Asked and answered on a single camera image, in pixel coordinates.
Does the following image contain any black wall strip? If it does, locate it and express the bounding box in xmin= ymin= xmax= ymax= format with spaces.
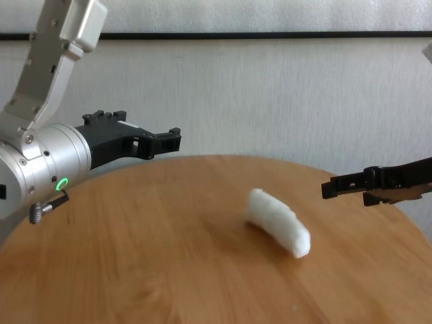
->
xmin=0 ymin=31 xmax=432 ymax=42

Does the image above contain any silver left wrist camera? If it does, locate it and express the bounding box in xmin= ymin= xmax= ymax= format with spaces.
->
xmin=59 ymin=0 xmax=109 ymax=54

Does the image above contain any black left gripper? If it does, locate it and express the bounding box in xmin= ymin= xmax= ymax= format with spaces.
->
xmin=74 ymin=109 xmax=184 ymax=170

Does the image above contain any left wrist camera mount bracket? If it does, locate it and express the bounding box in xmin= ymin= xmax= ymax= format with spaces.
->
xmin=0 ymin=0 xmax=85 ymax=159

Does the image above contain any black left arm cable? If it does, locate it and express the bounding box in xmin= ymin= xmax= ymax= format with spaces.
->
xmin=29 ymin=189 xmax=71 ymax=224

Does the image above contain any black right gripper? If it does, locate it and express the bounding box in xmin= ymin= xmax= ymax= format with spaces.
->
xmin=320 ymin=157 xmax=432 ymax=207

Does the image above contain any white plastic-wrapped sandbag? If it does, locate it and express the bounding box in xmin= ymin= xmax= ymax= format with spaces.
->
xmin=245 ymin=188 xmax=311 ymax=259

